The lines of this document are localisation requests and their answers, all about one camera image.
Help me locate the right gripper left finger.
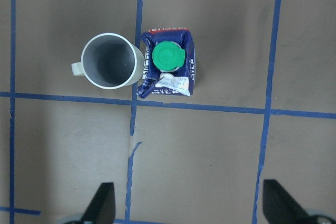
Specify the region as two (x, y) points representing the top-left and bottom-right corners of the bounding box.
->
(80, 182), (116, 224)

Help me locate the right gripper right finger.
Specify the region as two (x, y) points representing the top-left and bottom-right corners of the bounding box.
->
(262, 179), (309, 223)

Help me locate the white grey-lined mug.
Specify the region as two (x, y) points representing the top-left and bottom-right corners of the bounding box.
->
(71, 33), (145, 90)

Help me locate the blue white milk carton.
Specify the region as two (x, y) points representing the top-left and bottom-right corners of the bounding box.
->
(137, 27), (196, 99)

